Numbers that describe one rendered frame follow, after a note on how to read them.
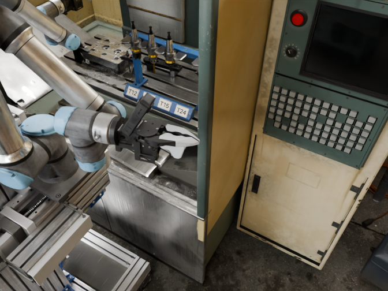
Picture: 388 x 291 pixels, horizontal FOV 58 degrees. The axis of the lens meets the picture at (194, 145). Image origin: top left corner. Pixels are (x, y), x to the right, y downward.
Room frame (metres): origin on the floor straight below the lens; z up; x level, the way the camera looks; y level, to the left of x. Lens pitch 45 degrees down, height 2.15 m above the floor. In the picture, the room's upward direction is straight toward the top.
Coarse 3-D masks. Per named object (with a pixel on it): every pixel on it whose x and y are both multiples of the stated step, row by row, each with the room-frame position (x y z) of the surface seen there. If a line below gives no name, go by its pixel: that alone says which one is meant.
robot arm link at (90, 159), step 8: (72, 144) 0.63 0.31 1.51; (96, 144) 0.64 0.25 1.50; (104, 144) 0.67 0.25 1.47; (80, 152) 0.62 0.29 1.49; (88, 152) 0.62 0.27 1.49; (96, 152) 0.63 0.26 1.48; (104, 152) 0.66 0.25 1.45; (80, 160) 0.62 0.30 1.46; (88, 160) 0.62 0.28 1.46; (96, 160) 0.63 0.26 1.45; (104, 160) 0.65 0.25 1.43; (88, 168) 0.62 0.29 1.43; (96, 168) 0.63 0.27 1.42
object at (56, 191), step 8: (80, 168) 0.85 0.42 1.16; (72, 176) 0.81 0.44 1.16; (80, 176) 0.81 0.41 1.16; (32, 184) 0.78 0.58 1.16; (40, 184) 0.78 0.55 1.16; (48, 184) 0.78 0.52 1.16; (56, 184) 0.78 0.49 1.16; (64, 184) 0.78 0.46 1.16; (72, 184) 0.78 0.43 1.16; (32, 192) 0.78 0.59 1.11; (40, 192) 0.75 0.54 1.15; (48, 192) 0.74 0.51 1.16; (56, 192) 0.74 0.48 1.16; (64, 192) 0.74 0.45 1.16; (24, 200) 0.74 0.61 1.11; (48, 200) 0.74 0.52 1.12; (56, 200) 0.71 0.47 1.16; (64, 200) 0.73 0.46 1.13; (16, 208) 0.71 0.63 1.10; (40, 208) 0.70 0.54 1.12; (32, 216) 0.67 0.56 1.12
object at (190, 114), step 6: (126, 84) 1.67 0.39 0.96; (126, 90) 1.65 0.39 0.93; (144, 90) 1.61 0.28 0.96; (138, 96) 1.59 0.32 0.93; (156, 96) 1.56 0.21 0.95; (162, 96) 1.55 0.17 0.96; (156, 102) 1.54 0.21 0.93; (174, 102) 1.50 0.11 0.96; (156, 108) 1.52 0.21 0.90; (174, 108) 1.48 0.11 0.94; (192, 108) 1.45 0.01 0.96; (174, 114) 1.46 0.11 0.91; (192, 114) 1.44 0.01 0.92; (186, 120) 1.42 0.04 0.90
